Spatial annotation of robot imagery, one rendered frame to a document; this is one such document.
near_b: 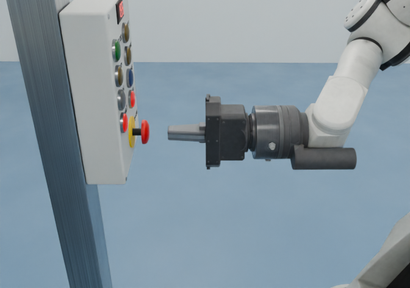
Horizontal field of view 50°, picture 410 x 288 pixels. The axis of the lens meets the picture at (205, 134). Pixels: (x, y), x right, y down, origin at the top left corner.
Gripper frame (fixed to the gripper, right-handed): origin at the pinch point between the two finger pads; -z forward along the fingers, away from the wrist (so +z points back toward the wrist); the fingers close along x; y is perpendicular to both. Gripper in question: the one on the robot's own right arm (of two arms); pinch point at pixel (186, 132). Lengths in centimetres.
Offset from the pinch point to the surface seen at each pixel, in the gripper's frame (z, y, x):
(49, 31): -16.4, 8.5, 19.4
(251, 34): 41, -266, -64
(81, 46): -12.6, 8.5, 17.5
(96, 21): -10.3, 8.5, 20.6
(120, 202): -34, -91, -86
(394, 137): 109, -147, -87
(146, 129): -6.3, 1.0, 1.3
